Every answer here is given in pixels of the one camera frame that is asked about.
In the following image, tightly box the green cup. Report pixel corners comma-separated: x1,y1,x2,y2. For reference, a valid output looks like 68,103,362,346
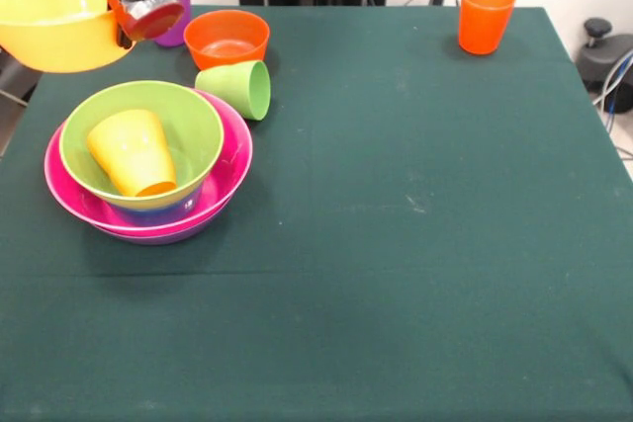
194,59,272,122

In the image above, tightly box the yellow-orange cup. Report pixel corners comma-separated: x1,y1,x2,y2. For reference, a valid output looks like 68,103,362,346
85,109,179,199

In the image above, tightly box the dark green tablecloth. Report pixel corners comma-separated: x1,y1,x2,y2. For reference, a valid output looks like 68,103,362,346
0,2,633,422

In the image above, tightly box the purple bowl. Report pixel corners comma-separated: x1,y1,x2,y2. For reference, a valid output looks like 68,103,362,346
91,216,233,246

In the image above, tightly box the purple cup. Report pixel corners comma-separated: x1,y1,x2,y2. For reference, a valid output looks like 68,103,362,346
151,0,193,49

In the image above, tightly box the orange cup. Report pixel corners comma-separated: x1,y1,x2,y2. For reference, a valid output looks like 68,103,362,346
457,0,517,56

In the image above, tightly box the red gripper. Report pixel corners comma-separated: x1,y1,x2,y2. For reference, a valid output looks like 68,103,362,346
106,0,187,50

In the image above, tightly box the blue bowl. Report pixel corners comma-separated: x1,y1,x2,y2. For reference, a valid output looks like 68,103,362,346
106,184,204,226

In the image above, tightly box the green bowl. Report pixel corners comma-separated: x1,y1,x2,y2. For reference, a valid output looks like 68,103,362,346
57,79,226,210

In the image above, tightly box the large yellow bowl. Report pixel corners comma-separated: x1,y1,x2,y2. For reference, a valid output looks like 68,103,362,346
0,0,137,74

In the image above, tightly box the blue-grey cable bundle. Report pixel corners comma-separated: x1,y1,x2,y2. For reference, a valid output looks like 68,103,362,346
591,48,633,115

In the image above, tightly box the large pink bowl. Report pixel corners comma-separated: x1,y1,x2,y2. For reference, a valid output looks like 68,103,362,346
44,88,255,238

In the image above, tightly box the orange bowl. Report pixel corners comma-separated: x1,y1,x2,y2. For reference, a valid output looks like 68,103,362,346
182,9,271,71

